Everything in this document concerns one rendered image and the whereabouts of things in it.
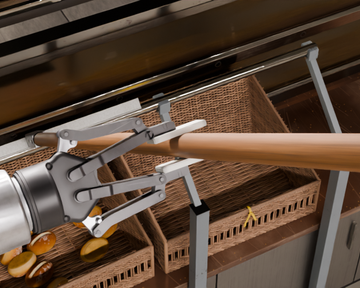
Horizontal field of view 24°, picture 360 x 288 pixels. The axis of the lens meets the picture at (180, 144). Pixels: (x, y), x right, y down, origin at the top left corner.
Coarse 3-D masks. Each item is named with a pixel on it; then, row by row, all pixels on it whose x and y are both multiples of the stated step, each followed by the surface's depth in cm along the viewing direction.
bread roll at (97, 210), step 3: (96, 207) 265; (99, 207) 266; (93, 210) 263; (96, 210) 264; (99, 210) 265; (90, 213) 263; (93, 213) 263; (96, 213) 264; (99, 213) 265; (90, 216) 263; (75, 222) 263; (75, 225) 264; (78, 225) 263; (81, 225) 263; (84, 228) 264
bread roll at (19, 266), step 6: (24, 252) 253; (30, 252) 253; (18, 258) 251; (24, 258) 251; (30, 258) 251; (36, 258) 253; (12, 264) 250; (18, 264) 249; (24, 264) 249; (30, 264) 250; (12, 270) 248; (18, 270) 248; (24, 270) 249; (18, 276) 250
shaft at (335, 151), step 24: (48, 144) 172; (96, 144) 134; (144, 144) 110; (168, 144) 101; (192, 144) 94; (216, 144) 87; (240, 144) 81; (264, 144) 76; (288, 144) 72; (312, 144) 68; (336, 144) 65; (312, 168) 70; (336, 168) 66
